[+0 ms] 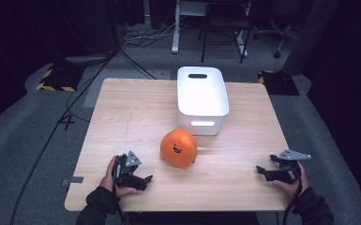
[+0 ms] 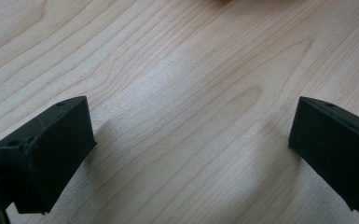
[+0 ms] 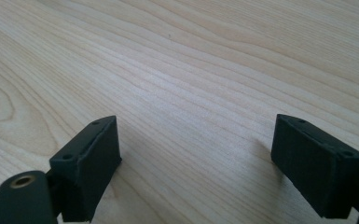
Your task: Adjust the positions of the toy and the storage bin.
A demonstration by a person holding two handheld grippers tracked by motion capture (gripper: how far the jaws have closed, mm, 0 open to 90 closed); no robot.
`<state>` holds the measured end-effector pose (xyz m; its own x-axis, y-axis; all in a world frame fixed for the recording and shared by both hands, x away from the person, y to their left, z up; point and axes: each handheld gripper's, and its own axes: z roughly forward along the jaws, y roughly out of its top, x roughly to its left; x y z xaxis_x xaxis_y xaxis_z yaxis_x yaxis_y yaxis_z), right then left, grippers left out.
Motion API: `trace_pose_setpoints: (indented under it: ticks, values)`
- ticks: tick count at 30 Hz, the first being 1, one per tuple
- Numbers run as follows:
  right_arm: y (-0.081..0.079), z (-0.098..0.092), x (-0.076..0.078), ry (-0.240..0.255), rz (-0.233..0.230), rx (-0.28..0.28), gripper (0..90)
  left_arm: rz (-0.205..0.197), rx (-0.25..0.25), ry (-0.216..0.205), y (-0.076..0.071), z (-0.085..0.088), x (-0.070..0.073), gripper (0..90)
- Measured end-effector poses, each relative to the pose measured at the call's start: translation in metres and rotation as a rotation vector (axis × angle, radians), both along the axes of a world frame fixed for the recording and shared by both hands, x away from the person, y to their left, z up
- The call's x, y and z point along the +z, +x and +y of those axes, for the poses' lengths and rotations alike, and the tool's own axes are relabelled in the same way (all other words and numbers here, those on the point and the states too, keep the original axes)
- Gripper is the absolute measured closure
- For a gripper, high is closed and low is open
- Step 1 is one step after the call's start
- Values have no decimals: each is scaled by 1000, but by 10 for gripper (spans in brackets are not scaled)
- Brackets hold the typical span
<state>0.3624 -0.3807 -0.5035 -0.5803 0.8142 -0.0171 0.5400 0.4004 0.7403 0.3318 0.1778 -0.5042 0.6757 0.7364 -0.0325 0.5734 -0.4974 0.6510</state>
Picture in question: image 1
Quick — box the person's right hand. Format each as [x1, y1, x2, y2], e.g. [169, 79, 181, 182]
[272, 170, 311, 200]

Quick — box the black tape floor mark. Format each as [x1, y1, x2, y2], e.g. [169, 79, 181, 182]
[56, 113, 76, 131]

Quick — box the white desk frame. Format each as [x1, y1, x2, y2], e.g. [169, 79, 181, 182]
[171, 0, 249, 59]

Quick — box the grey curtain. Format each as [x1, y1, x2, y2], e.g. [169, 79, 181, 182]
[281, 0, 341, 77]

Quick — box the long black floor cable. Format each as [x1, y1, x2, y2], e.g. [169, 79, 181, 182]
[9, 46, 120, 225]

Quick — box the grey tape strip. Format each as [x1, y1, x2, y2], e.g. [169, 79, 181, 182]
[61, 176, 85, 188]

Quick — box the office chair wheeled base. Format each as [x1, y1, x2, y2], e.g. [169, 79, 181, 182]
[252, 17, 298, 60]

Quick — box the black yellow striped floor plate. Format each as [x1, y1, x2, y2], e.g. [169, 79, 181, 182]
[36, 64, 87, 93]
[257, 69, 301, 97]

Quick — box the right hand-held gripper black cable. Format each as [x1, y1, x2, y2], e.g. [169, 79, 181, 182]
[281, 161, 304, 225]

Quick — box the orange plush toy with face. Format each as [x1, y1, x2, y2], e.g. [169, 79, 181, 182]
[159, 127, 199, 170]

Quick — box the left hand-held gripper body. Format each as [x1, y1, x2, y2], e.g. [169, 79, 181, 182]
[112, 150, 148, 190]

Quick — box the white plastic storage bin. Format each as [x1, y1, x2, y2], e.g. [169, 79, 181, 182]
[176, 66, 231, 137]

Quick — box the bundle of floor cables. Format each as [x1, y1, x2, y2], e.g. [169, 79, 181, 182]
[120, 15, 188, 50]

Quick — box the black metal chair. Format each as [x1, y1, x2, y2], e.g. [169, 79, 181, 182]
[198, 0, 253, 65]

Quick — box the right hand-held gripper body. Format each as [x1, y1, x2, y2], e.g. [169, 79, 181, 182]
[264, 149, 312, 186]

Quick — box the person's left hand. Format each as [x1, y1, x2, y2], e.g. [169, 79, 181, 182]
[98, 156, 139, 199]

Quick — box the dark stand with base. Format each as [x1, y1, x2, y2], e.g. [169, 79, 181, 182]
[63, 0, 121, 68]

